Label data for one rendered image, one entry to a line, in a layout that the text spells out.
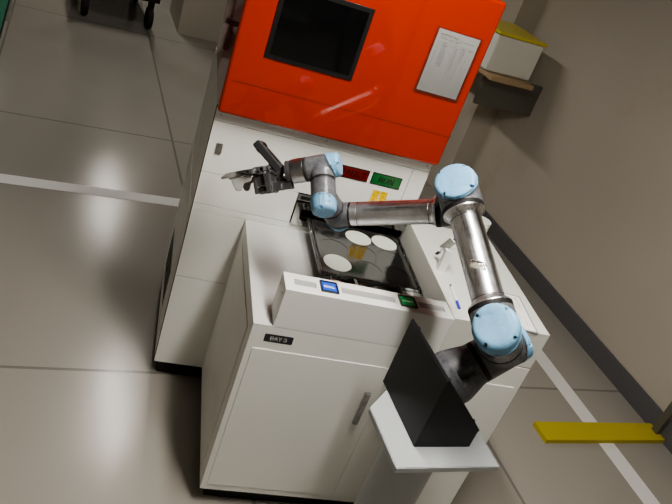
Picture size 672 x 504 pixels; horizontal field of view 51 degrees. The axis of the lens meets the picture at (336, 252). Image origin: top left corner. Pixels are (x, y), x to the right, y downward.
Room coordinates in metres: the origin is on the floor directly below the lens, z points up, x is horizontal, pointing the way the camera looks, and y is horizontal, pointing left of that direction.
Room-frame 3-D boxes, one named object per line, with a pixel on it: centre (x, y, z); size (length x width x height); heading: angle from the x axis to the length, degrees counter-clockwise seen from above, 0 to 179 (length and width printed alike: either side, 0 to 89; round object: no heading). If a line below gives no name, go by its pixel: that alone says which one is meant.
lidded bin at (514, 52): (5.09, -0.56, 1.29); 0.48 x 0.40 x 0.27; 27
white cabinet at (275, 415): (2.14, -0.20, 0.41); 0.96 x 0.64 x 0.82; 109
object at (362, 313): (1.85, -0.15, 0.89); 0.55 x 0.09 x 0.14; 109
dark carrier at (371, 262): (2.22, -0.09, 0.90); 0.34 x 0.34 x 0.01; 19
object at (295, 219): (2.41, -0.01, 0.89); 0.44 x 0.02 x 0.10; 109
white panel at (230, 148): (2.37, 0.17, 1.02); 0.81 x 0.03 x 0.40; 109
